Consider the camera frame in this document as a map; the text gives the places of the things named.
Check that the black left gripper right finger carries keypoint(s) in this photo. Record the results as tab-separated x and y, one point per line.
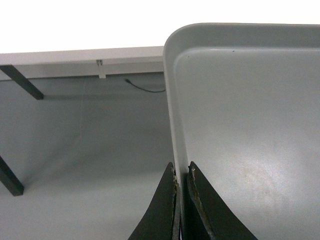
207	215

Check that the grey rectangular serving tray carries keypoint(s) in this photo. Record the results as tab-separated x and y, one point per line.
244	107

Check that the black table leg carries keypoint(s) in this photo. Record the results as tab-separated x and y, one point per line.
9	180
22	81

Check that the white table edge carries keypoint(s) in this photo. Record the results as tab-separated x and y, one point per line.
89	62

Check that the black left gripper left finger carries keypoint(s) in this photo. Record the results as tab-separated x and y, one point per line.
162	219

